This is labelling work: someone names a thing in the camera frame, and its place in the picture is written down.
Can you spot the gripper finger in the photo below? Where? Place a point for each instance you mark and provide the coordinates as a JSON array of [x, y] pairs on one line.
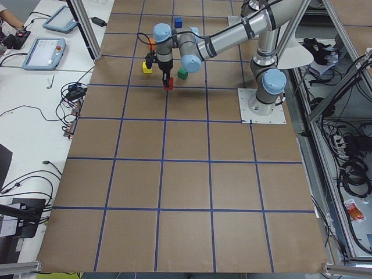
[[167, 78], [164, 78]]

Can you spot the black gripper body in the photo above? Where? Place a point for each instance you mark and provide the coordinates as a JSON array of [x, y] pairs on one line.
[[165, 66]]

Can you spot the red wooden block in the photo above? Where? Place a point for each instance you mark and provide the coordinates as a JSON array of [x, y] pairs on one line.
[[171, 81]]

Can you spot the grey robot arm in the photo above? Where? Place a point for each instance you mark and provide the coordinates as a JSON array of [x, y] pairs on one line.
[[195, 49]]

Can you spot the green wooden block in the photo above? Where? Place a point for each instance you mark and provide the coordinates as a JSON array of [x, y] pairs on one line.
[[182, 73]]

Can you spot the yellow wooden block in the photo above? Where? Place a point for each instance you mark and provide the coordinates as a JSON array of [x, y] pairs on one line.
[[145, 69]]

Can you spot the orange wooden block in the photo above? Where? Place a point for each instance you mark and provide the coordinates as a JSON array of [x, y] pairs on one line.
[[152, 44]]

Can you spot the blue wooden block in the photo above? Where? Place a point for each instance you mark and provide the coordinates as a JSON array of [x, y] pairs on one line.
[[178, 22]]

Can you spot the black power brick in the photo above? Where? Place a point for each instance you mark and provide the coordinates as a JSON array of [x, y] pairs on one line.
[[99, 22]]

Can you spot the far teach pendant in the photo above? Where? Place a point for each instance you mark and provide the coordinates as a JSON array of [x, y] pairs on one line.
[[61, 21]]

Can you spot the teach pendant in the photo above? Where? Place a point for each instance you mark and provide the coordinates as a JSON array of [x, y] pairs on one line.
[[44, 54], [61, 21]]

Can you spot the allen key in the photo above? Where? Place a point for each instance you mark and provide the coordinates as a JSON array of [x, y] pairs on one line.
[[50, 82]]

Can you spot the near teach pendant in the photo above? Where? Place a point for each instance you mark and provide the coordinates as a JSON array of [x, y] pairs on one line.
[[44, 54]]

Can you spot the white chair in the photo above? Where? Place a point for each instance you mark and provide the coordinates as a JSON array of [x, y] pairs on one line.
[[290, 53]]

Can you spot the black emergency stop box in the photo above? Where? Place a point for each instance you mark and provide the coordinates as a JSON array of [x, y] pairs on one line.
[[16, 41]]

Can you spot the red snack packet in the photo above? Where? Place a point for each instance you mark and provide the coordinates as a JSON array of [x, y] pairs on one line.
[[352, 209]]

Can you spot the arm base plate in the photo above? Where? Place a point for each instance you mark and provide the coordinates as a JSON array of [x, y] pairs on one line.
[[254, 112], [233, 20]]

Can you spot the aluminium frame post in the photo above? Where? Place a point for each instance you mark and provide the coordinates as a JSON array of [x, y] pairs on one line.
[[81, 18]]

